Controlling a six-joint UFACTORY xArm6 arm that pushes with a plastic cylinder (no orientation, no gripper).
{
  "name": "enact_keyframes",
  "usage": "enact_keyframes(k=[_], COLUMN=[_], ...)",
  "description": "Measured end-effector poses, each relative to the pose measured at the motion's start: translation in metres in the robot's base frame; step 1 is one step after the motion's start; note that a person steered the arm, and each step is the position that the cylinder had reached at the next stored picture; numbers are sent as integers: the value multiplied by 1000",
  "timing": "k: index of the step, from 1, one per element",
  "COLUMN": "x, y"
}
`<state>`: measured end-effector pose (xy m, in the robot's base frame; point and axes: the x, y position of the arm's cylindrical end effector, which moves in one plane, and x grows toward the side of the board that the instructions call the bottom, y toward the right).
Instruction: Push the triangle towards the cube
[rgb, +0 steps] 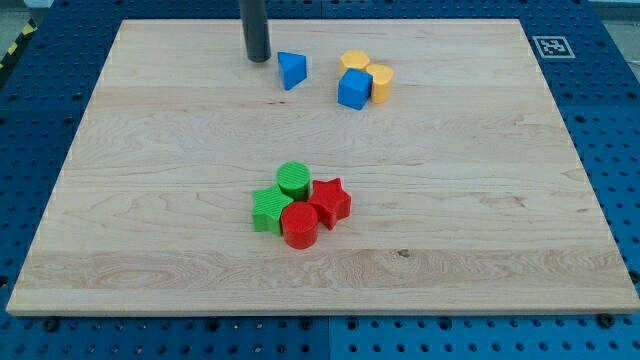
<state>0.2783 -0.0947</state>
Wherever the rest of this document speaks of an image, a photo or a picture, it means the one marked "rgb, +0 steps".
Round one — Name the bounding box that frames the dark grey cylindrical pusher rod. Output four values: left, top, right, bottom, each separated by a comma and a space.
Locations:
238, 0, 271, 63

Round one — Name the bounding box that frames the yellow black hazard tape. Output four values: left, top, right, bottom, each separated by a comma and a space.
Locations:
1, 18, 38, 72

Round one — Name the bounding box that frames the light wooden board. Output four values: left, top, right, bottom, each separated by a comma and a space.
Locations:
7, 19, 639, 317

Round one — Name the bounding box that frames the green star block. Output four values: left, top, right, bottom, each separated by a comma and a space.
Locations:
252, 184, 293, 236

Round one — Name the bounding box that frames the red star block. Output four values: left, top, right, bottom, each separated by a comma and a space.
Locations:
308, 178, 352, 230

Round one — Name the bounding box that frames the blue triangle block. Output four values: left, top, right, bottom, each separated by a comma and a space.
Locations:
277, 51, 307, 91

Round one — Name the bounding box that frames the blue cube block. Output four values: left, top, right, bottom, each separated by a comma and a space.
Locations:
337, 68, 373, 110

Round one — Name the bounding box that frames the white fiducial marker tag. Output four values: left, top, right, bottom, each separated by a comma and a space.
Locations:
532, 35, 575, 59

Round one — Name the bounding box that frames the red cylinder block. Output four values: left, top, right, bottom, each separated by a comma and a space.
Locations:
281, 202, 319, 250

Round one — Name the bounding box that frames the green cylinder block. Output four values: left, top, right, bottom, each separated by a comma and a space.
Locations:
276, 161, 311, 201

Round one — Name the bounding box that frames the yellow hexagon block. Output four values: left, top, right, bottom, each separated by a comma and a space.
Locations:
339, 49, 370, 77

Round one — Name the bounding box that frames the yellow half-round block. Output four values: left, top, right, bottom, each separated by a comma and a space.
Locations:
366, 64, 394, 104

